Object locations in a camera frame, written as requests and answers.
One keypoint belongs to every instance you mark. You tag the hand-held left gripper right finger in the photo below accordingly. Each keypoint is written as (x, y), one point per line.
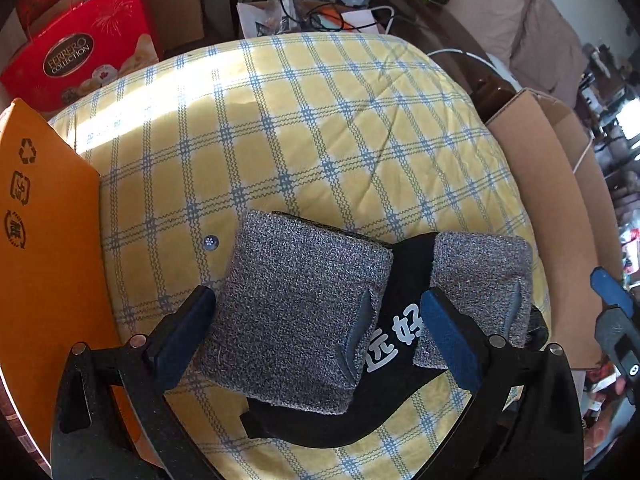
(450, 345)

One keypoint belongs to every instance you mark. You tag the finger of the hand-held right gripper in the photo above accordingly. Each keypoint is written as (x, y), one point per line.
(620, 340)
(607, 285)

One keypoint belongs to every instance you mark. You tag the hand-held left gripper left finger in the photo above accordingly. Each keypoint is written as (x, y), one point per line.
(185, 340)

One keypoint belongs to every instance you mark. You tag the grey and black sock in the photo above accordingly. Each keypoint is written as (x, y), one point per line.
(300, 310)

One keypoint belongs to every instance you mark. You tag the orange cardboard box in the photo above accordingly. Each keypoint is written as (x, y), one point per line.
(50, 260)

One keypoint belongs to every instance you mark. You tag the small grey button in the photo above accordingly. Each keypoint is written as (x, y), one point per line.
(210, 242)

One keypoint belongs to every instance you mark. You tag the open brown cardboard box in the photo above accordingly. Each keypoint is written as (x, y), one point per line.
(550, 185)

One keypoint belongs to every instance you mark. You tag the brown sofa cushion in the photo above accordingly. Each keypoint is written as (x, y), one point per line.
(490, 10)
(550, 50)

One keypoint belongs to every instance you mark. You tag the yellow checked cloth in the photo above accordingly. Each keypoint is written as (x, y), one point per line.
(325, 135)

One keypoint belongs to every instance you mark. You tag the red gift bag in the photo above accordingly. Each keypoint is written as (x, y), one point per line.
(75, 60)

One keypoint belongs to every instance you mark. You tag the white plastic bag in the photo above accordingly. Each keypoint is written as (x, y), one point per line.
(255, 20)

